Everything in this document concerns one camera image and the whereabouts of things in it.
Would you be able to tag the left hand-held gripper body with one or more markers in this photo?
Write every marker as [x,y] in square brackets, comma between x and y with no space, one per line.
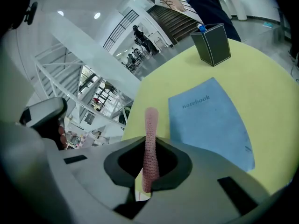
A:
[44,108]

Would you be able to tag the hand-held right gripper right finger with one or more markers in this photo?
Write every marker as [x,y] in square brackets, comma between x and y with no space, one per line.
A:
[201,190]

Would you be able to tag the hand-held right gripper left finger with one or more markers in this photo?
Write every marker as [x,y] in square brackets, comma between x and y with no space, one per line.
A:
[98,171]

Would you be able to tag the pink cloth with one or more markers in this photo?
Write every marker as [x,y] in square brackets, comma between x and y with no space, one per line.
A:
[151,143]

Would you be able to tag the blue notebook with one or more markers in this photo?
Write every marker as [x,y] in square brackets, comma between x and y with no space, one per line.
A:
[208,125]

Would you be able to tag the person's left hand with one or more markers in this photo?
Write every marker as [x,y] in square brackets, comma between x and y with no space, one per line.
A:
[63,137]

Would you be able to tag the white square pillar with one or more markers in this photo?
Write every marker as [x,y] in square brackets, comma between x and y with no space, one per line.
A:
[93,55]

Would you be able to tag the yellow-green tablecloth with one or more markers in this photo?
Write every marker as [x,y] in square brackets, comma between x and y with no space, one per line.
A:
[257,97]

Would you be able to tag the black mezzanine railing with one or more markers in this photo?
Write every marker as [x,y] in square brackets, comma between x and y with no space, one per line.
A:
[121,29]

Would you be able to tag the black square pen holder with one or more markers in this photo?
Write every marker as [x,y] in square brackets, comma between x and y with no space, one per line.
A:
[213,45]

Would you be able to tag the dark wooden staircase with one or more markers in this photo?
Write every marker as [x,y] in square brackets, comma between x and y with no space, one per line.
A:
[177,24]

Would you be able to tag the blue pen cap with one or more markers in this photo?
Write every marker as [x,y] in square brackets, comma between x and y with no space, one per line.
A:
[201,28]

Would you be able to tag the black head-worn camera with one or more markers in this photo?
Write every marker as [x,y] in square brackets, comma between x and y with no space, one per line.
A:
[30,13]

